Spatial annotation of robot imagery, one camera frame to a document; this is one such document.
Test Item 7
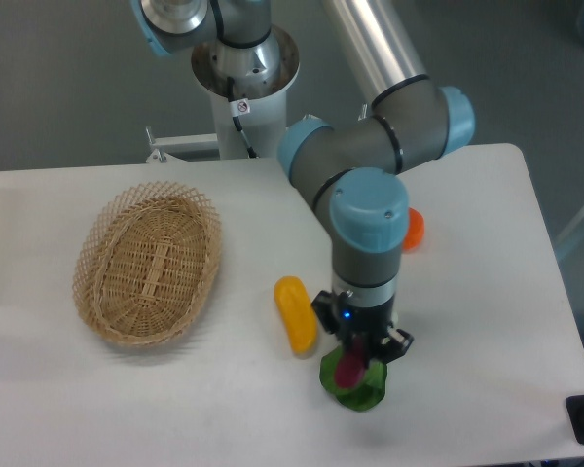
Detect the orange tangerine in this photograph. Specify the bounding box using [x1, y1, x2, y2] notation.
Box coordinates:
[403, 208, 425, 251]

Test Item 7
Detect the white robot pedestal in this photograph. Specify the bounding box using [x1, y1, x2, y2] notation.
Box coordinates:
[191, 25, 300, 160]

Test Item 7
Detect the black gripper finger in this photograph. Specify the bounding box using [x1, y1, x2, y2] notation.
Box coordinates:
[369, 329, 414, 365]
[311, 290, 340, 335]

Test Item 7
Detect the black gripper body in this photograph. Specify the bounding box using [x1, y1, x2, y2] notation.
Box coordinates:
[331, 292, 394, 355]

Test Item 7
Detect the yellow squash toy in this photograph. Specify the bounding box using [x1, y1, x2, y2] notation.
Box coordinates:
[274, 276, 318, 355]

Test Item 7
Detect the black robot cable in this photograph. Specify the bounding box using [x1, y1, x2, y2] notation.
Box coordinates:
[226, 76, 260, 160]

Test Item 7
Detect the white base frame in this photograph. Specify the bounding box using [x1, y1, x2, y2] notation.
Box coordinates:
[144, 103, 371, 163]

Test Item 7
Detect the woven wicker basket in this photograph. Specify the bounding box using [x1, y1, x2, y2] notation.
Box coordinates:
[72, 181, 222, 347]

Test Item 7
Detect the green bok choy leaf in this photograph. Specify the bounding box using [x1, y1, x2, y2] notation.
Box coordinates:
[319, 347, 387, 412]

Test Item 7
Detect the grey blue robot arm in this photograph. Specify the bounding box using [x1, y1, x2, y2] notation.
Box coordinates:
[131, 1, 475, 366]

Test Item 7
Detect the purple sweet potato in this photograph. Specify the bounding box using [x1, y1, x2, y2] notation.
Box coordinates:
[334, 339, 366, 389]

